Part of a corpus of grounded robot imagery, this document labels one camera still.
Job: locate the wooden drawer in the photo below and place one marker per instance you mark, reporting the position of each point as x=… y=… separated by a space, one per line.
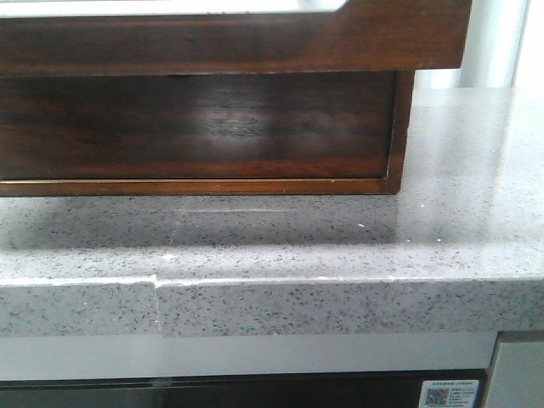
x=360 y=36
x=255 y=127

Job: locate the black appliance under counter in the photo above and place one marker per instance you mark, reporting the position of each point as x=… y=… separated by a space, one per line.
x=345 y=389

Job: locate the grey cabinet door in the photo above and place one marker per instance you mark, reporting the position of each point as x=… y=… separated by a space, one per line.
x=516 y=373

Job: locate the dark wooden drawer cabinet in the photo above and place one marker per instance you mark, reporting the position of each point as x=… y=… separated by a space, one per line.
x=399 y=127

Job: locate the white QR code sticker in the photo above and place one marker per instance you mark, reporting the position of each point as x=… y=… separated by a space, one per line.
x=449 y=394

